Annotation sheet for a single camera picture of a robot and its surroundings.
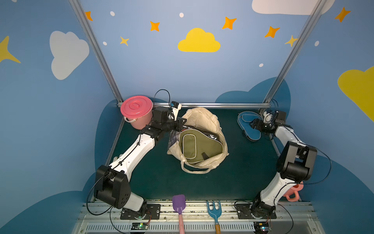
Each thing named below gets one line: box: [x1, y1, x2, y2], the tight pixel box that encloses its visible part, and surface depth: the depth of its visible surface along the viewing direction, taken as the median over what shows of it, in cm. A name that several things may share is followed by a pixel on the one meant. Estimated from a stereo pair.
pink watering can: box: [283, 180, 304, 202], surface depth 73 cm
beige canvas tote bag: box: [166, 107, 229, 175], surface depth 82 cm
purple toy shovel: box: [172, 194, 187, 234], surface depth 77 cm
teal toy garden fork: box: [206, 200, 222, 234], surface depth 75 cm
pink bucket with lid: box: [120, 95, 154, 131], surface depth 98 cm
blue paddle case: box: [237, 111, 264, 142], surface depth 113 cm
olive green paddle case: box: [179, 129, 224, 163], surface depth 85 cm
